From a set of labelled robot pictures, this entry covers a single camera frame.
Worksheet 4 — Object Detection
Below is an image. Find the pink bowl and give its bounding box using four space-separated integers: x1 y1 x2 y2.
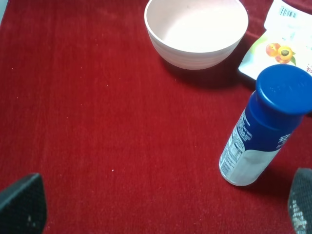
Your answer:
144 0 249 70

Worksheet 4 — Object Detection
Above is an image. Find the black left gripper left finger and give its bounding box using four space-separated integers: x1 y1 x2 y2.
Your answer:
0 173 47 234

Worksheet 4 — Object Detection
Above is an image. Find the white snack packet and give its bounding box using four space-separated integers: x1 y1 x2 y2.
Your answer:
238 0 312 80

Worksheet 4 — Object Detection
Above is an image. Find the blue-capped white bottle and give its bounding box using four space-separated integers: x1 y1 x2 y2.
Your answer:
219 64 312 186

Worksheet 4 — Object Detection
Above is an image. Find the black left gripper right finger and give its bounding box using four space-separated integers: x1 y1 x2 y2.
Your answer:
288 168 312 234

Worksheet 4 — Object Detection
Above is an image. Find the red velvet tablecloth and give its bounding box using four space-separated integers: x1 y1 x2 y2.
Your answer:
0 0 312 234

